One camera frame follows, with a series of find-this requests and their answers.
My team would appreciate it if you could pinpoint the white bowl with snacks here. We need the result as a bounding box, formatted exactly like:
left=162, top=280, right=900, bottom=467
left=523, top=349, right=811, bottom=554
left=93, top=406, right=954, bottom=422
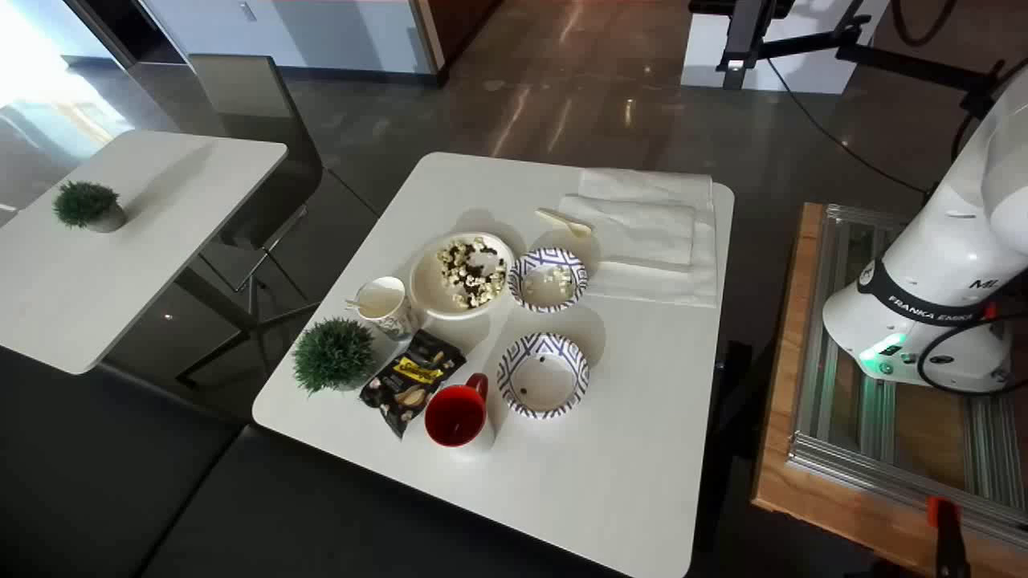
left=409, top=227, right=521, bottom=325

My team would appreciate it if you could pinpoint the red mug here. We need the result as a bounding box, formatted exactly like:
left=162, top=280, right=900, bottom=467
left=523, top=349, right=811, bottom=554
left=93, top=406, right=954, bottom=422
left=421, top=369, right=492, bottom=450

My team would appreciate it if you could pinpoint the blue patterned bowl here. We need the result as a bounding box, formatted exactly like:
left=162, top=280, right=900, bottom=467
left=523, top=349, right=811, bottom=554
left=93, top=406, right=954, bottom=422
left=508, top=244, right=593, bottom=313
left=493, top=329, right=593, bottom=421

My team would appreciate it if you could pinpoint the white side table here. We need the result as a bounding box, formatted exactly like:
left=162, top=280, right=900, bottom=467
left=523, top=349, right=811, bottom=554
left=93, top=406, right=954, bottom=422
left=0, top=129, right=288, bottom=377

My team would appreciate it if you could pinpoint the large green potted plant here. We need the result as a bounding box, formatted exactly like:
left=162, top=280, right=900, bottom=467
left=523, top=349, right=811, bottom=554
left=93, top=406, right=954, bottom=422
left=292, top=318, right=379, bottom=396

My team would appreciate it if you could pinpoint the small green potted plant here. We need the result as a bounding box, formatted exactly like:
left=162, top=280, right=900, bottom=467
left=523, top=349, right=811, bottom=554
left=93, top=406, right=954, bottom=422
left=51, top=181, right=127, bottom=235

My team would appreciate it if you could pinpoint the black chair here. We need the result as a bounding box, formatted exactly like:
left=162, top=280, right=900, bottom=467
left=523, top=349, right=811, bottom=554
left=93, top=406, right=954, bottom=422
left=174, top=50, right=328, bottom=390

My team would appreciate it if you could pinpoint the white cabinet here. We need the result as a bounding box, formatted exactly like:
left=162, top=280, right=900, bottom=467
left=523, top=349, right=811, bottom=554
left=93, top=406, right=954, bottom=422
left=137, top=0, right=443, bottom=77

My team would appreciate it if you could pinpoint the black base cable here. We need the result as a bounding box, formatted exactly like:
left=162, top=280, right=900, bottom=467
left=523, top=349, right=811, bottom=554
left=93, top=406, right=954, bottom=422
left=912, top=301, right=1028, bottom=397

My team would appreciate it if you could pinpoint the black snack packet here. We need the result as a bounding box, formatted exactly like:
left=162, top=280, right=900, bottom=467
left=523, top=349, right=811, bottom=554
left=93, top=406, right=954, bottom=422
left=355, top=328, right=467, bottom=438

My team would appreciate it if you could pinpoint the dark bench seat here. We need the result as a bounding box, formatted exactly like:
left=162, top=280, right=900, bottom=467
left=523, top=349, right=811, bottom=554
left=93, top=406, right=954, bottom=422
left=0, top=348, right=629, bottom=578

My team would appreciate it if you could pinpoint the wooden base board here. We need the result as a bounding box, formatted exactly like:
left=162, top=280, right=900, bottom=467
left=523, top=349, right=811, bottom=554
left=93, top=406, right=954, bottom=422
left=752, top=198, right=1028, bottom=578

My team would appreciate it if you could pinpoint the black camera stand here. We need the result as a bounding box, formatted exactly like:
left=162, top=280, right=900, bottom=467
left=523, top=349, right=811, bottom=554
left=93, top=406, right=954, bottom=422
left=687, top=0, right=1013, bottom=118

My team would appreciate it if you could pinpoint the red clamp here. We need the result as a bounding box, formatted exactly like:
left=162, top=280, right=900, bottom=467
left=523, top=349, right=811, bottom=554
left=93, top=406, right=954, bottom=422
left=926, top=495, right=972, bottom=578

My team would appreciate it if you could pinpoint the white cup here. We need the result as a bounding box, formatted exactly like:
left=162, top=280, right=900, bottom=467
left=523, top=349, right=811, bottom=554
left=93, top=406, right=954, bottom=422
left=348, top=272, right=416, bottom=341

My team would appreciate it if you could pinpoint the mixed food pile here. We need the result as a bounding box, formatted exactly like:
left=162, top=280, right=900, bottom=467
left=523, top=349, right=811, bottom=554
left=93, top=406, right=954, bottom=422
left=436, top=237, right=515, bottom=311

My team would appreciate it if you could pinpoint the small folded paper towel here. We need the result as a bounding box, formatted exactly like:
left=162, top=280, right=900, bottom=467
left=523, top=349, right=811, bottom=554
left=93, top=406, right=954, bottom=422
left=555, top=190, right=701, bottom=272

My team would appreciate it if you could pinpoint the white folded cloth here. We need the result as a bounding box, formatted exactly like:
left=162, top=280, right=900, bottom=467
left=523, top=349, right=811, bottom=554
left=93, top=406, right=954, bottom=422
left=555, top=166, right=721, bottom=313

